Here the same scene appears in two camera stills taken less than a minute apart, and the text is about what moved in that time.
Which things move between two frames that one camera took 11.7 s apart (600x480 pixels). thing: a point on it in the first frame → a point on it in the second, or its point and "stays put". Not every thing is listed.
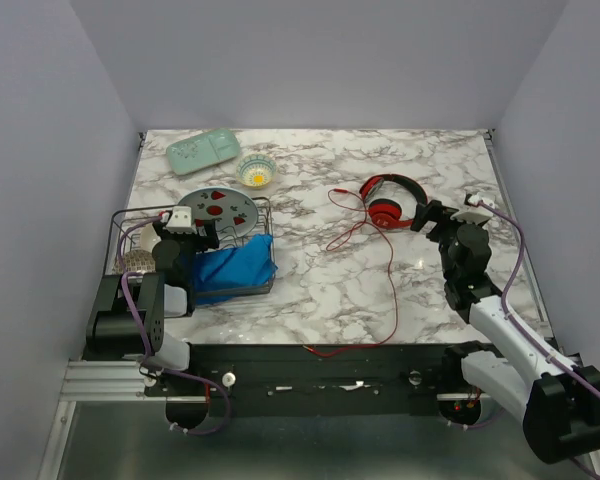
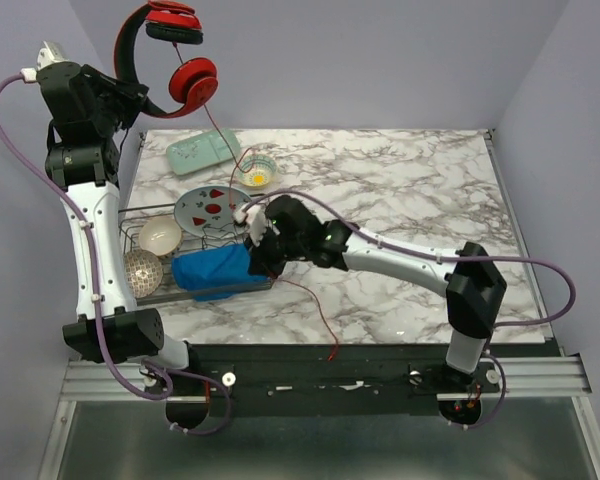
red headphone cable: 389,275 → 233,204
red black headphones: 385,212 → 194,82
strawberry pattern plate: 235,212 stays put
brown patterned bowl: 136,260 stays put
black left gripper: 211,240 → 130,94
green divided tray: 194,152 stays put
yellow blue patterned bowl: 256,170 stays put
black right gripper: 434,216 → 263,257
